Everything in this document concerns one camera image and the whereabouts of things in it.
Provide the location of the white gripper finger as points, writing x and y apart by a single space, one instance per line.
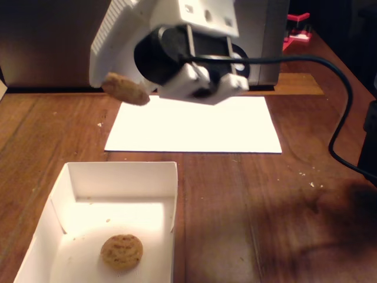
112 44

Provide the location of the chocolate chip mini cookie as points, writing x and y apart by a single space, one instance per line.
121 252
126 90

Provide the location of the white cardboard box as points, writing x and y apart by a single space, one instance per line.
88 191

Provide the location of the red and white plastic object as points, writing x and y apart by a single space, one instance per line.
297 36

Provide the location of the white paper sheet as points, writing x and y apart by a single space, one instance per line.
191 129

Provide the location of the beige cardboard piece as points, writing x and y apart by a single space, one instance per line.
2 88

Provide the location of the black wrist camera white mount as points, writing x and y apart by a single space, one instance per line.
159 59

